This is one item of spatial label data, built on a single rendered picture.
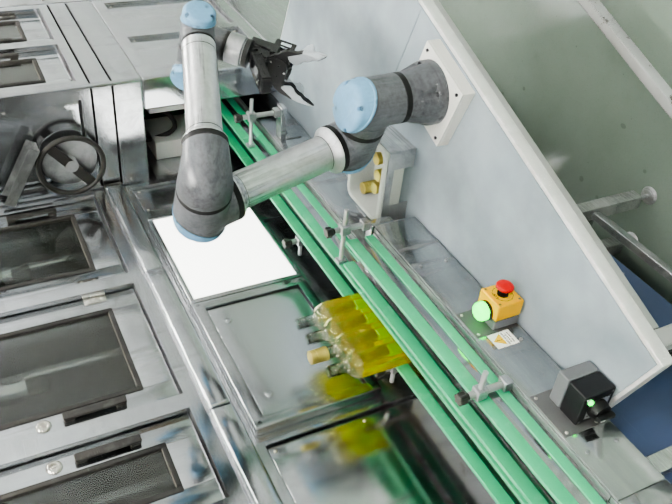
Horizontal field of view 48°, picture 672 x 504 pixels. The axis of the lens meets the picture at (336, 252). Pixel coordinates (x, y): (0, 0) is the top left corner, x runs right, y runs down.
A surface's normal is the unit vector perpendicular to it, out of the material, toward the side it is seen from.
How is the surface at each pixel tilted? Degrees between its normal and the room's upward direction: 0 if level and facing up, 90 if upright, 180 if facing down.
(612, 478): 90
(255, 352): 90
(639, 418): 90
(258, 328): 90
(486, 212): 0
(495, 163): 0
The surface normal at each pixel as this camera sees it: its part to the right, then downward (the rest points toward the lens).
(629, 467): 0.09, -0.79
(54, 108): 0.45, 0.57
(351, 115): -0.85, 0.16
